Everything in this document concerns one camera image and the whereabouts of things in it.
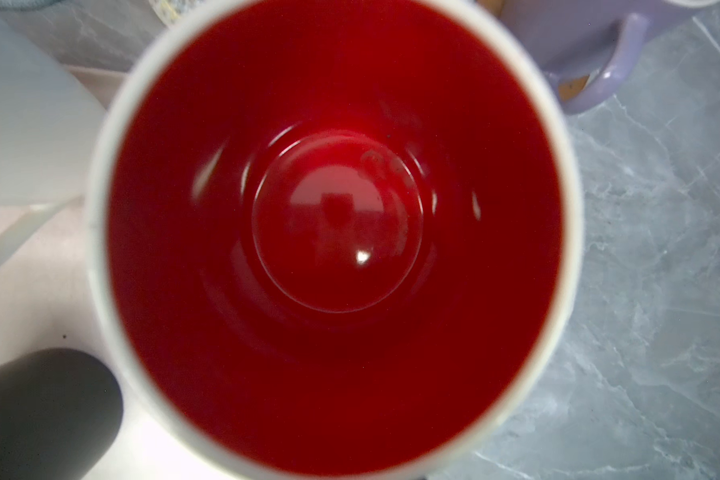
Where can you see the red inside white mug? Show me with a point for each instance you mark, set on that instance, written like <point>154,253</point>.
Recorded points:
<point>333,239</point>

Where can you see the plain brown cork coaster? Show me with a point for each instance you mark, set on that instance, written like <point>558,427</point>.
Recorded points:
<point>569,89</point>

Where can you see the lavender mug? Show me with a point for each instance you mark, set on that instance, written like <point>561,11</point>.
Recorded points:
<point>599,39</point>

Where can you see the white woven rope coaster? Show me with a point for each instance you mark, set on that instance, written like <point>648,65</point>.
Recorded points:
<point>170,12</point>

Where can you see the blue grey woven coaster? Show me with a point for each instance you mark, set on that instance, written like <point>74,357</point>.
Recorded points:
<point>25,5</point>

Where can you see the cream serving tray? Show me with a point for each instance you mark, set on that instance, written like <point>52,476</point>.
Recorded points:
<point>44,297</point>

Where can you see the white mug back centre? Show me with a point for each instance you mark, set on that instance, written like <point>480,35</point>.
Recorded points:
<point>49,123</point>

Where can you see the black mug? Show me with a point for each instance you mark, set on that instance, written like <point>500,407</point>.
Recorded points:
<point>60,412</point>

